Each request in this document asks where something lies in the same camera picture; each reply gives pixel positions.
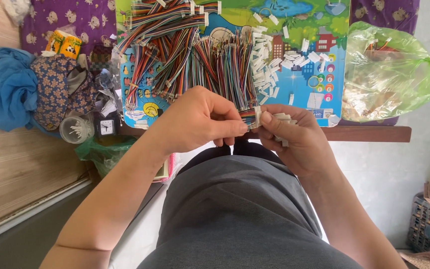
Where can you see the person's left hand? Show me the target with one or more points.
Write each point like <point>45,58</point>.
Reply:
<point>192,119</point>

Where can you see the person's right hand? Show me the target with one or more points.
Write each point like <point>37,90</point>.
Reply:
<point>301,145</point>

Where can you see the handful of white connectors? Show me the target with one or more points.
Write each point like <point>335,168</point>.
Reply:
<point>284,118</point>

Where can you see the white plastic connector housing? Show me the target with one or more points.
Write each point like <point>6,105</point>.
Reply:
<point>258,116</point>

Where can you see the person's black trousers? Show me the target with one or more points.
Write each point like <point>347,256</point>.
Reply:
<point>233,151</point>

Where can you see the pink edged notebook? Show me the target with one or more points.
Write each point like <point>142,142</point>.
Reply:
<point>165,170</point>

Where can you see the green rubber band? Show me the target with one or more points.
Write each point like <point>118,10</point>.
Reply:
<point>314,81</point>

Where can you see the scattered heap of white connectors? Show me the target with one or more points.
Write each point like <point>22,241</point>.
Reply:
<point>271,65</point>

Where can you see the small black clock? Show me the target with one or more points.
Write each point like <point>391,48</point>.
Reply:
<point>106,127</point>

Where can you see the person's grey shirt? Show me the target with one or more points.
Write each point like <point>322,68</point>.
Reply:
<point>245,216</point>

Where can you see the crumpled clear plastic wrappers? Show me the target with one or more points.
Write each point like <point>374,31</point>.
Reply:
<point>105,87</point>

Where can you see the dark green plastic bag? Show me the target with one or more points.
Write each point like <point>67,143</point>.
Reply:
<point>105,151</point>

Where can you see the colourful cartoon play board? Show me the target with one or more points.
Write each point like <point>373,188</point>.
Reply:
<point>312,45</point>

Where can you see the translucent green plastic bag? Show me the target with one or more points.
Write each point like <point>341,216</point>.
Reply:
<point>386,74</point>

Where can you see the clear cotton swab container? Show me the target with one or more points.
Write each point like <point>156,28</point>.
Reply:
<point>75,129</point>

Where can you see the blue floral cloth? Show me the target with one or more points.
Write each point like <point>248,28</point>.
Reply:
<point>56,87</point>

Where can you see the dark plastic basket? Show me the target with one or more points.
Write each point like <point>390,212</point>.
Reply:
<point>424,224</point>

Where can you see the purple printed cloth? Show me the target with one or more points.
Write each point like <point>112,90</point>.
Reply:
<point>80,22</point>

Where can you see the orange green snack packet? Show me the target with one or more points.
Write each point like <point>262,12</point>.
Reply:
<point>64,44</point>

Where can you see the white fluffy cloth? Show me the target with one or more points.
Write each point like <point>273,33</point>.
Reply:
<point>16,9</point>

